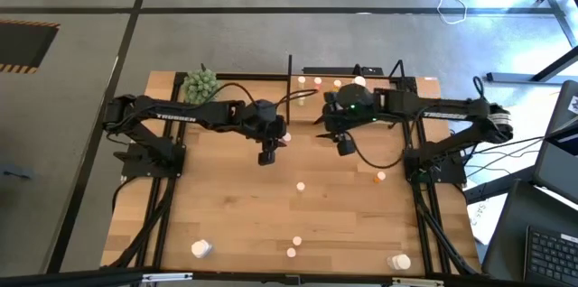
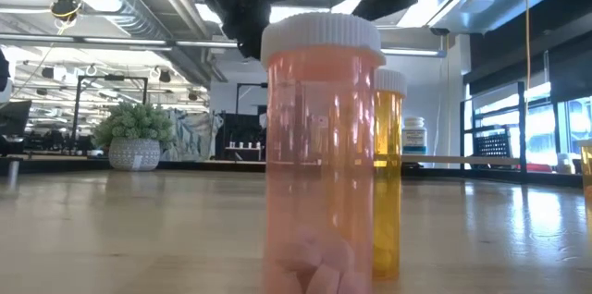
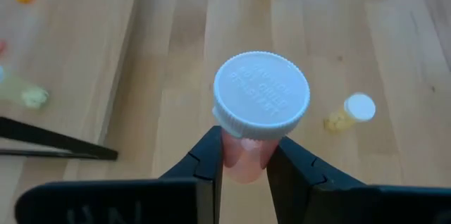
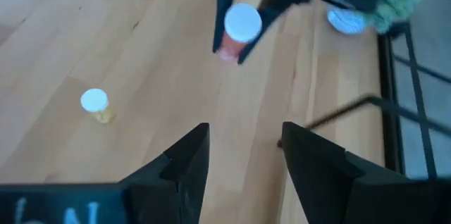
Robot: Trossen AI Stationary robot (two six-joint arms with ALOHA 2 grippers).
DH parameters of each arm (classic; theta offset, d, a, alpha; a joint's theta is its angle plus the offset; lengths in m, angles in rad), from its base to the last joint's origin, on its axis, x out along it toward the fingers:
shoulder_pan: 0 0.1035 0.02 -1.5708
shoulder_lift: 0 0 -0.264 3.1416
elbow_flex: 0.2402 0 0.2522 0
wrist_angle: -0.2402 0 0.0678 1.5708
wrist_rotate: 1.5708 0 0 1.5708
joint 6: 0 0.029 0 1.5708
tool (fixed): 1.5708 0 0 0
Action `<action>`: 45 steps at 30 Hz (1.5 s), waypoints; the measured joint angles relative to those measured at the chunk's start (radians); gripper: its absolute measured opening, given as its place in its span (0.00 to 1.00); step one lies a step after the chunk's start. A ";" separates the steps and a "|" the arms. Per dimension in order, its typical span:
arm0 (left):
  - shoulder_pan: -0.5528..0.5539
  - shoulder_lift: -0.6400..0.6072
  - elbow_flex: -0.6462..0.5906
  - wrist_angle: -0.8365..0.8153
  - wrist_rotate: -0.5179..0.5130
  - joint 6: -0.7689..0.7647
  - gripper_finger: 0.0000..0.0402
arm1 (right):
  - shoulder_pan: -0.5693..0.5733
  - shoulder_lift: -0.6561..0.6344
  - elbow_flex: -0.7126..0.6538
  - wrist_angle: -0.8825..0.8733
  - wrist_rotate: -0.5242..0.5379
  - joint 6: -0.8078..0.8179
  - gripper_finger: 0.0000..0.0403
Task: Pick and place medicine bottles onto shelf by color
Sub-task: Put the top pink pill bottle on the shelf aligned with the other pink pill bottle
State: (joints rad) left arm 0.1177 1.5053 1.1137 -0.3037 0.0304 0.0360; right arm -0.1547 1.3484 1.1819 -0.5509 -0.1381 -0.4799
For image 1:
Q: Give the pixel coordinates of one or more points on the silver metal bracket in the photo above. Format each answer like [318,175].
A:
[417,282]
[167,277]

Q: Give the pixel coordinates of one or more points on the black desk leg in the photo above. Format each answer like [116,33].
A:
[496,186]

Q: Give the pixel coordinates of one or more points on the white medicine bottle blue label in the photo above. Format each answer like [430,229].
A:
[360,80]

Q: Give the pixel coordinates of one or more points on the dark laptop with keyboard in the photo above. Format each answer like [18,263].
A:
[515,233]

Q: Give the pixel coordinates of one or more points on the white printed paper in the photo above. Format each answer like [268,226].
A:
[485,219]

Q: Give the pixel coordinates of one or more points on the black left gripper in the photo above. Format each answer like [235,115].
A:
[267,157]

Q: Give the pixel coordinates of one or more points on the grey closed laptop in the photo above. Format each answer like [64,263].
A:
[557,160]

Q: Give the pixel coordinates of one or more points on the large white medicine bottle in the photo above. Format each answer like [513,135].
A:
[401,262]
[199,249]

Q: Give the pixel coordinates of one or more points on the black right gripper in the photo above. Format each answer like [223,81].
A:
[338,117]

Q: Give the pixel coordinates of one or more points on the green plant in patterned pot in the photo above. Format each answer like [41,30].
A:
[198,86]

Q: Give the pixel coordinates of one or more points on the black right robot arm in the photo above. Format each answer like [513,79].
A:
[451,111]

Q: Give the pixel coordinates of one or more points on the pink pill bottle white cap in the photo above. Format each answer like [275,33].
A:
[317,81]
[291,252]

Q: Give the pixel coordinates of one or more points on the black floor mat yellow stripes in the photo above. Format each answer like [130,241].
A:
[22,45]

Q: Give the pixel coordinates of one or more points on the black power strip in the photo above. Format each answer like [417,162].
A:
[329,71]

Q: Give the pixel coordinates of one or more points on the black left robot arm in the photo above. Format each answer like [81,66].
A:
[176,111]

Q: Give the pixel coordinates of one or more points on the black desk frame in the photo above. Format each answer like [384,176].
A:
[510,77]

